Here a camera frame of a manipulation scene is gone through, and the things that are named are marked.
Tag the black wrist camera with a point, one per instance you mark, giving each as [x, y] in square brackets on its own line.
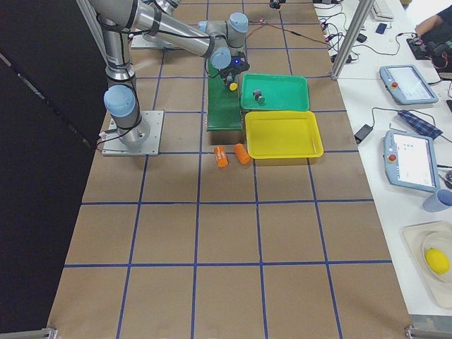
[239, 63]

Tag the yellow push button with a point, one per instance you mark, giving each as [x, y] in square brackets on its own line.
[231, 83]

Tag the far blue teach pendant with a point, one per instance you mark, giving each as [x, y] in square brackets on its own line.
[406, 85]

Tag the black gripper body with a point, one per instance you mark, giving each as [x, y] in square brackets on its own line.
[276, 3]
[227, 73]

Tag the blue plaid cloth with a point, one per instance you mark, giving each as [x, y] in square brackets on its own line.
[419, 125]

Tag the blue phone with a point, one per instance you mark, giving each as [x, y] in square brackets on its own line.
[381, 28]

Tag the white keyboard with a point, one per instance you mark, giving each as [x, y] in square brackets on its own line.
[380, 11]

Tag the blue teach pendant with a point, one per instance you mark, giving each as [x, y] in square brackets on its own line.
[406, 85]
[410, 162]

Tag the white bowl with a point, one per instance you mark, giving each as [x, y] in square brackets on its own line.
[442, 242]

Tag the rear aluminium frame post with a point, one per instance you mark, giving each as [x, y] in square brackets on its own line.
[89, 15]

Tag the near blue teach pendant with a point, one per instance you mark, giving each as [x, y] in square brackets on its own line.
[410, 162]

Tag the black power adapter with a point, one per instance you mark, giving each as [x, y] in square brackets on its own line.
[362, 133]

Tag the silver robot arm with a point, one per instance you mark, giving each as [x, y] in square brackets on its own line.
[124, 25]

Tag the green push button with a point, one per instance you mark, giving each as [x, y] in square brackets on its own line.
[258, 96]

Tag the plain orange cylinder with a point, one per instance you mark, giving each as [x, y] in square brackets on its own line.
[241, 153]

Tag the yellow plastic tray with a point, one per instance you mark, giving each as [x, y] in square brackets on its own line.
[283, 135]

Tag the blue plastic cup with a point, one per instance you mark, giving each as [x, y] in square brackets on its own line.
[439, 201]

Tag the green plastic tray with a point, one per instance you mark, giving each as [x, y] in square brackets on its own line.
[282, 92]

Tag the person in dark clothes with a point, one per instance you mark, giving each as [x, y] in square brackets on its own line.
[436, 28]

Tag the yellow lemon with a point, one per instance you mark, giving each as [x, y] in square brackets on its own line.
[437, 261]

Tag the beige tray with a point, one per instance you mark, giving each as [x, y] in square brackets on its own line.
[414, 236]

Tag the green conveyor belt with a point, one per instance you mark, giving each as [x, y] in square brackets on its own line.
[224, 111]

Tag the orange cylinder with 4680 text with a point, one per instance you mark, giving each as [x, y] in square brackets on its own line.
[221, 156]

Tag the aluminium frame post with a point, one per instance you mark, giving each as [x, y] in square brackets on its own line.
[89, 15]
[358, 19]

